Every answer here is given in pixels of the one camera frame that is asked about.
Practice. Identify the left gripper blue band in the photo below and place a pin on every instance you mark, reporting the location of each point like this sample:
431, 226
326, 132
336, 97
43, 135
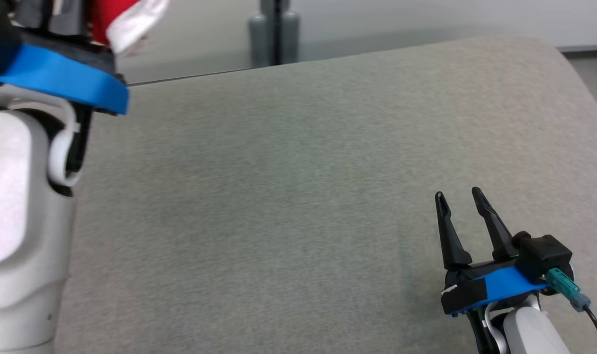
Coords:
57, 78

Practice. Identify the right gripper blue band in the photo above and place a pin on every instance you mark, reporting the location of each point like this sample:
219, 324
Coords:
499, 287

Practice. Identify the red white sports jersey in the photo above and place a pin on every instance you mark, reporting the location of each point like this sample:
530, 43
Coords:
136, 24

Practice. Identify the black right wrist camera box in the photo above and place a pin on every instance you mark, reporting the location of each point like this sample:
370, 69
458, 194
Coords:
544, 255

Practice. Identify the grey metal frame post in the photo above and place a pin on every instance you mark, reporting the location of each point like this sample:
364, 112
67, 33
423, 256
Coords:
261, 39

